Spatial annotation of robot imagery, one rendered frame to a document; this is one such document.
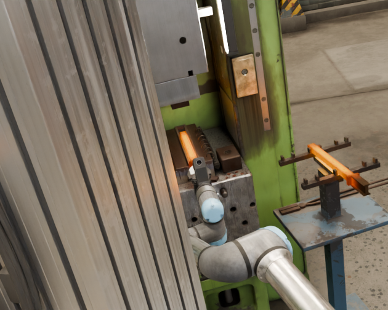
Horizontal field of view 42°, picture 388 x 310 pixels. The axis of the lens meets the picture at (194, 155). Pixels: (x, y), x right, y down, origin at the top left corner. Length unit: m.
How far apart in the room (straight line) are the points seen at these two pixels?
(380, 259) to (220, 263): 1.73
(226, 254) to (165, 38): 0.86
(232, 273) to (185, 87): 0.81
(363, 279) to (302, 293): 1.60
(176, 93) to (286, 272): 0.88
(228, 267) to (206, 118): 1.24
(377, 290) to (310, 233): 0.88
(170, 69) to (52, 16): 1.45
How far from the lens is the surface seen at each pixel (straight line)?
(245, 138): 2.23
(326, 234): 2.06
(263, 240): 1.44
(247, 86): 2.13
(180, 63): 1.92
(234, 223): 2.19
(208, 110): 2.51
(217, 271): 1.44
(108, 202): 0.55
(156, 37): 1.88
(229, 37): 2.04
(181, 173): 2.08
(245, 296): 2.52
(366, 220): 2.13
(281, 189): 2.42
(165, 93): 1.94
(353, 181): 1.88
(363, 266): 2.99
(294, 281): 1.35
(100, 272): 0.55
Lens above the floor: 1.95
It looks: 27 degrees down
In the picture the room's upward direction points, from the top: 12 degrees counter-clockwise
